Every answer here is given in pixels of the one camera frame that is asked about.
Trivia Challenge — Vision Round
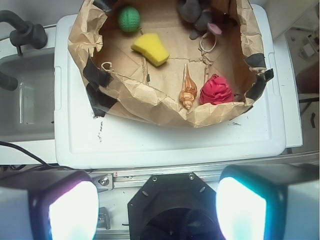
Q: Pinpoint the black faucet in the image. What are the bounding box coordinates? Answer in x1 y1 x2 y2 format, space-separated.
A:
0 10 48 57

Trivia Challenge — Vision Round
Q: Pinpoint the green dimpled ball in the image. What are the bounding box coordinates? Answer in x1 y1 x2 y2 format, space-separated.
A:
117 6 140 33

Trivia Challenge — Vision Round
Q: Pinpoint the aluminum rail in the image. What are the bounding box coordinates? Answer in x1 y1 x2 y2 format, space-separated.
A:
87 152 320 192

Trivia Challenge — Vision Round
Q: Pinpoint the white plastic bin lid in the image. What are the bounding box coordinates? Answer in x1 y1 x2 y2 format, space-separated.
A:
54 4 303 169

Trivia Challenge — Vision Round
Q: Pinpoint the black cable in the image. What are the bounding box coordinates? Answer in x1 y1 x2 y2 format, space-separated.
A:
0 141 76 171

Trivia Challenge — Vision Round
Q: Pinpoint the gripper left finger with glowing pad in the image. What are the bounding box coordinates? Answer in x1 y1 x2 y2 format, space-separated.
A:
0 170 99 240

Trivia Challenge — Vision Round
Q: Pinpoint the gray plush animal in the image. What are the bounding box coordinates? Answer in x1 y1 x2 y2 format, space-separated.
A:
176 0 222 40

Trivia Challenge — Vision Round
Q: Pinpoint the brown paper bag tray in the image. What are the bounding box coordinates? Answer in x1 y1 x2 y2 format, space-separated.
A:
68 0 274 128

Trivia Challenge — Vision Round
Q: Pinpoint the white rubber band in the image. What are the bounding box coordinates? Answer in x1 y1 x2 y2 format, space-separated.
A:
199 31 217 53

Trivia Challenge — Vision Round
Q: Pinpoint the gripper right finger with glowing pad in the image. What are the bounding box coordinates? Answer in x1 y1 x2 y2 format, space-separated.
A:
215 163 320 240

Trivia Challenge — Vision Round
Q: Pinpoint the orange spiral seashell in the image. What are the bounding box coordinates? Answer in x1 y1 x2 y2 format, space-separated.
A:
179 63 198 110

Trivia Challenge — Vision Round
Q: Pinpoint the red crumpled fabric ball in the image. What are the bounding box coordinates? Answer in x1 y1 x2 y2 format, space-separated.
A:
199 74 234 105

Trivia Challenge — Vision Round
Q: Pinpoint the yellow sponge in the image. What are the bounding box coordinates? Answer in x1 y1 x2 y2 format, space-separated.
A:
130 33 170 67

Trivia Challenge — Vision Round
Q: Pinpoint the black octagonal mount plate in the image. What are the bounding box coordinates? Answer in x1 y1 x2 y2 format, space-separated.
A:
127 172 224 240

